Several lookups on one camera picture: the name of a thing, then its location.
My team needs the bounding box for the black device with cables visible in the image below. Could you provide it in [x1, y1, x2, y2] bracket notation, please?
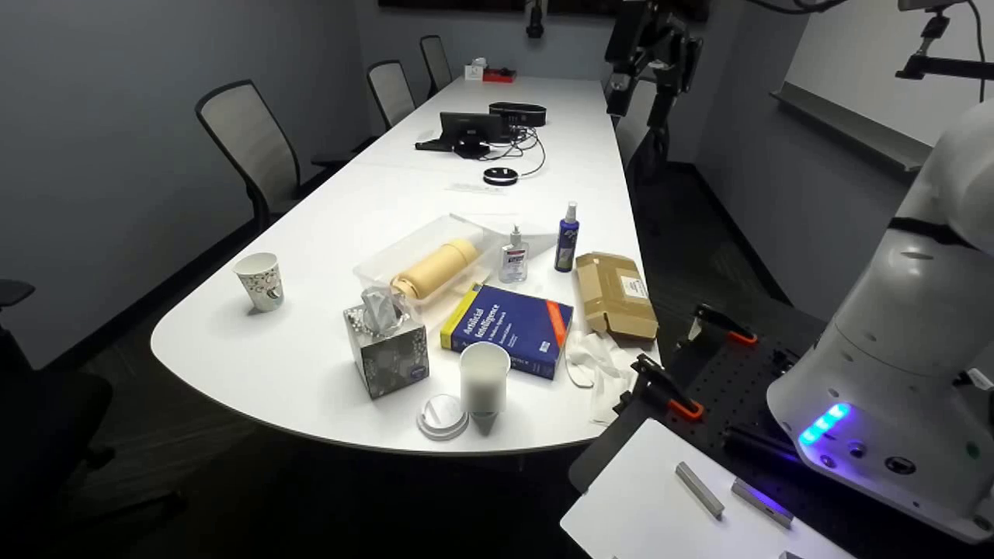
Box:
[487, 101, 548, 126]

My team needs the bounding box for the black orange clamp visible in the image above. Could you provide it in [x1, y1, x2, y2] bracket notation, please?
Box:
[686, 305, 758, 348]
[631, 354, 706, 423]

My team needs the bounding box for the white plastic packaging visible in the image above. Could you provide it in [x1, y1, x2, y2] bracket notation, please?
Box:
[565, 331, 635, 425]

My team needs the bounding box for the brown cardboard package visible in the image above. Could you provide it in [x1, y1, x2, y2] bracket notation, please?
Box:
[576, 250, 659, 346]

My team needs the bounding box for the grey tissue box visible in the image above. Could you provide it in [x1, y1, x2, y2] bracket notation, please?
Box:
[344, 286, 430, 401]

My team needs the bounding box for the near mesh office chair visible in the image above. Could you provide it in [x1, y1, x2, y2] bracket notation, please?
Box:
[197, 80, 303, 224]

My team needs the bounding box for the far mesh office chair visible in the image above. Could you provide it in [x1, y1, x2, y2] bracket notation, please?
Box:
[421, 34, 455, 94]

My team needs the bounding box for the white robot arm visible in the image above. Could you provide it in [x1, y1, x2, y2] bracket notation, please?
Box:
[768, 101, 994, 542]

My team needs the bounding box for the black round speaker puck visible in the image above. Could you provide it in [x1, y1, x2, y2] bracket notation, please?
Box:
[482, 166, 520, 187]

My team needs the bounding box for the black orange clamp front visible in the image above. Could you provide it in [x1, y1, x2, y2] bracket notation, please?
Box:
[631, 354, 706, 423]

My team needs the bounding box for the white plastic cup lid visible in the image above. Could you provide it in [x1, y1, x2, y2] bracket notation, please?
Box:
[418, 395, 471, 442]

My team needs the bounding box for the middle mesh office chair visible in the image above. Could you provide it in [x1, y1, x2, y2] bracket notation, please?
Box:
[367, 58, 418, 126]

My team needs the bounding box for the small clear bottle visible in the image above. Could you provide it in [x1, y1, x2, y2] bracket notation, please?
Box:
[502, 228, 530, 286]

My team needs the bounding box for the black orange clamp rear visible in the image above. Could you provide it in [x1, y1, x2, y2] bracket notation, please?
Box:
[686, 305, 758, 348]

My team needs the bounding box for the blue hardcover book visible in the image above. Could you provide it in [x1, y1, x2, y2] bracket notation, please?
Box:
[443, 286, 571, 379]

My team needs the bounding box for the clear plastic container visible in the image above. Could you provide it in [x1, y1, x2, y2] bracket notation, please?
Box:
[356, 213, 502, 305]

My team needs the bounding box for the patterned paper cup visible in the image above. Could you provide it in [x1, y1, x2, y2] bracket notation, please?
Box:
[459, 341, 510, 435]

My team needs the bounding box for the blue spray bottle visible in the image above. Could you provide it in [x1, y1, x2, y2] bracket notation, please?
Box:
[553, 206, 582, 274]

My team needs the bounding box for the mesh office chair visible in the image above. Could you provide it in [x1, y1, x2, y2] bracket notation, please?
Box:
[197, 80, 303, 224]
[367, 58, 418, 126]
[421, 34, 455, 94]

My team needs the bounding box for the paper cup far left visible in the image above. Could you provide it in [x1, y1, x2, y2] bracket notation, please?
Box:
[237, 250, 284, 315]

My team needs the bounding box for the black conference phone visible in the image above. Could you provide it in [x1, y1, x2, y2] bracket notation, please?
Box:
[421, 112, 514, 158]

